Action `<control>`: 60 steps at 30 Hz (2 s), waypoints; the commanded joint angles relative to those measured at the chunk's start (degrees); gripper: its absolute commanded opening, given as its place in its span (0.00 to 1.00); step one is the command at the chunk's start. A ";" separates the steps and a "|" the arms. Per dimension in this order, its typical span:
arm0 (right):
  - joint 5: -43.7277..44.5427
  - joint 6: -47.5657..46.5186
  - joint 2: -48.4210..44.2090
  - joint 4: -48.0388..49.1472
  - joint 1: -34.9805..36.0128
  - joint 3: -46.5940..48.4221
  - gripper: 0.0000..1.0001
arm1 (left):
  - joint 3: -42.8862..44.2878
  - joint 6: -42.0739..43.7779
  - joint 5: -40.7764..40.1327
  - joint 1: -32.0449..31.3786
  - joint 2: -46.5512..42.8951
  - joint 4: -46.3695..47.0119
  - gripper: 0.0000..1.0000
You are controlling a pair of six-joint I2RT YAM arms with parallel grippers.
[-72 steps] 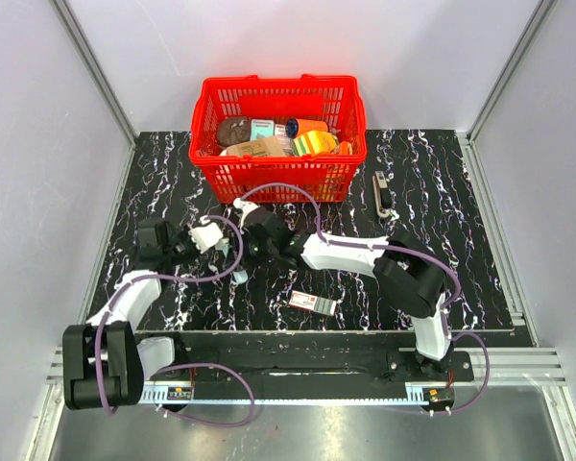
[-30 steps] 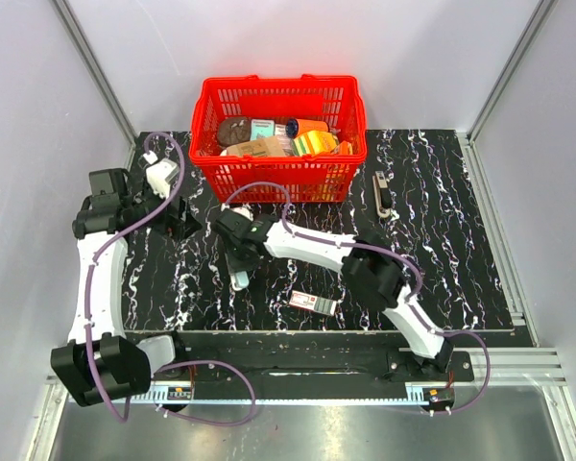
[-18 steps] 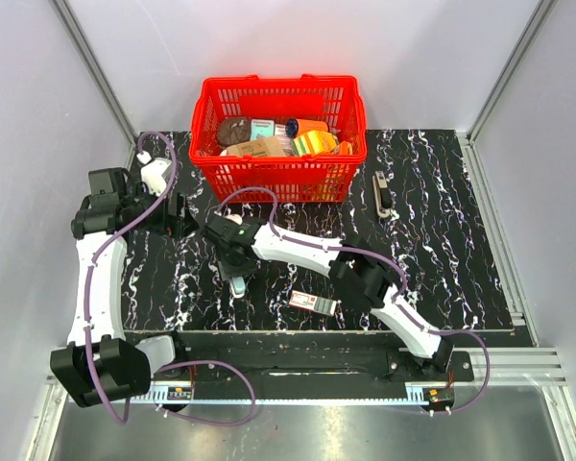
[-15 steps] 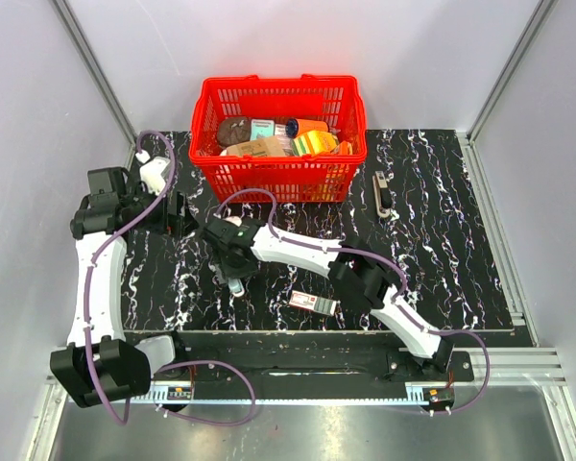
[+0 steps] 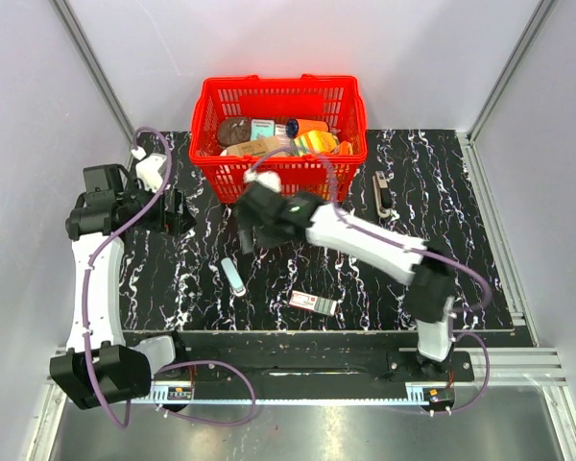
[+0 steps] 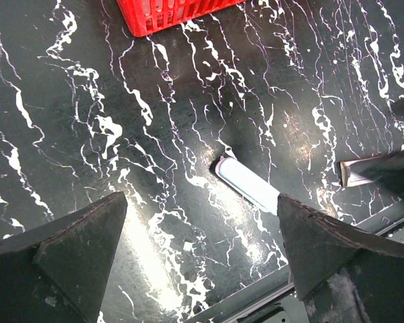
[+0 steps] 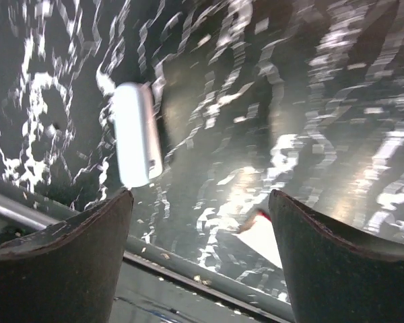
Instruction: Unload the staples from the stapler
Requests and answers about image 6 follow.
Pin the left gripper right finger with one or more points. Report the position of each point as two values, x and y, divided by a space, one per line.
340 262

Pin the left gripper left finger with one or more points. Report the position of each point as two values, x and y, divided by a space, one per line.
58 272

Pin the light blue stapler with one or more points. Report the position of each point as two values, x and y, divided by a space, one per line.
251 186

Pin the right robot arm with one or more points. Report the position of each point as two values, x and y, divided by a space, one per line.
386 171

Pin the red white staple box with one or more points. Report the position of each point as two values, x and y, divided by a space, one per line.
350 171

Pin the red plastic shopping basket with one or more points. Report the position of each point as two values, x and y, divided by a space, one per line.
147 17

